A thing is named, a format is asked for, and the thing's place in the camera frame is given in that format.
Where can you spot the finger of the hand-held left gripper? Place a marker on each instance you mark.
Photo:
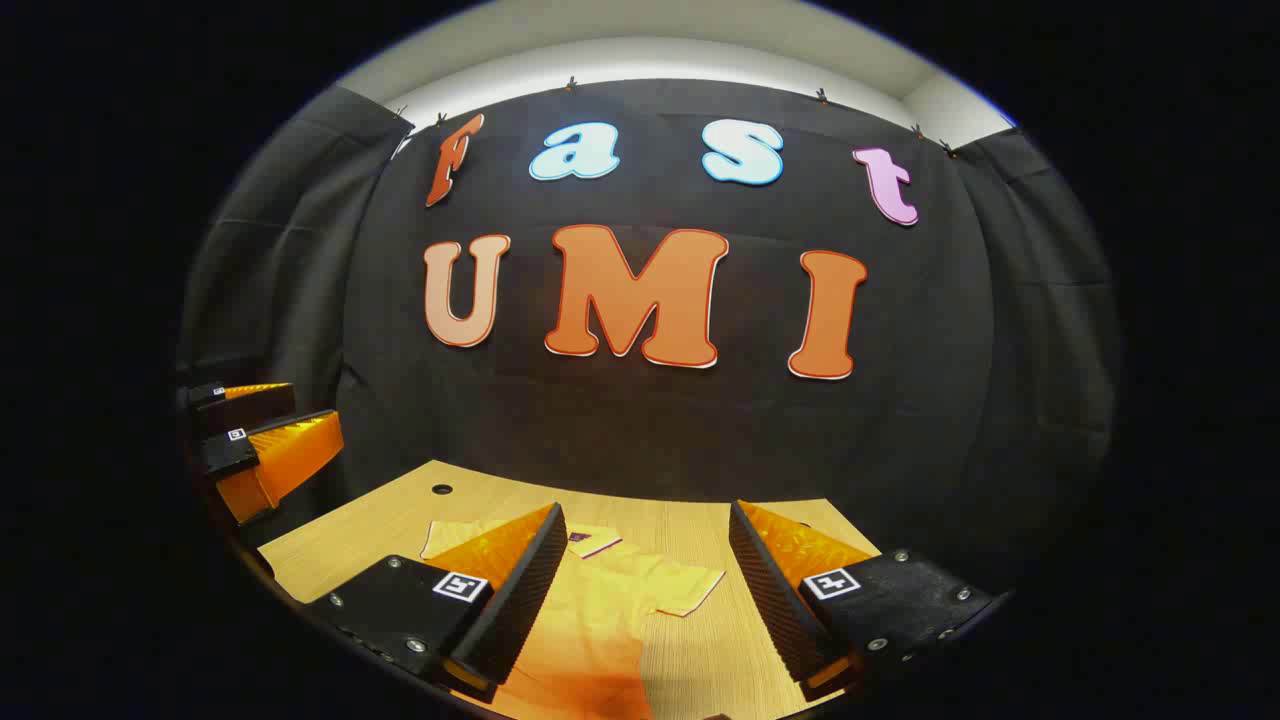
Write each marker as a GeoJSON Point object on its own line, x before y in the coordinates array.
{"type": "Point", "coordinates": [228, 455]}
{"type": "Point", "coordinates": [245, 408]}

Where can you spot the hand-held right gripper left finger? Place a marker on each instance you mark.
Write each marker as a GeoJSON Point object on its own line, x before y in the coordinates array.
{"type": "Point", "coordinates": [520, 600]}

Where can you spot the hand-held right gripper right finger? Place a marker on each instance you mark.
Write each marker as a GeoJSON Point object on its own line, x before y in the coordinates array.
{"type": "Point", "coordinates": [775, 600]}

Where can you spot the orange T-shirt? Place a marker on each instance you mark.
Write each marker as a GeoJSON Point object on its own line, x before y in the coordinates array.
{"type": "Point", "coordinates": [610, 620]}

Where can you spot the black backdrop cloth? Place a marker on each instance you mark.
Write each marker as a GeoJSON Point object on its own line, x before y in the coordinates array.
{"type": "Point", "coordinates": [650, 420]}

